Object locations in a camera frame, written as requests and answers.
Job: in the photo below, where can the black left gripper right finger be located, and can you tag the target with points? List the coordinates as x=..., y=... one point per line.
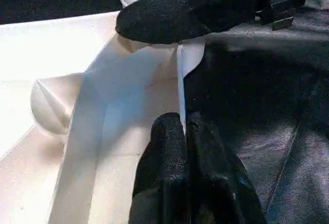
x=221, y=183

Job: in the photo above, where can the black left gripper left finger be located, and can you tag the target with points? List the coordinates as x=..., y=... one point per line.
x=164, y=172

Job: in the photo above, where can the white plastic table top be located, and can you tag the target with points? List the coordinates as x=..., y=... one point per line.
x=61, y=80

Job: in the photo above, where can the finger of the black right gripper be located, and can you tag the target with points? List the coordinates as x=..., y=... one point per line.
x=175, y=13

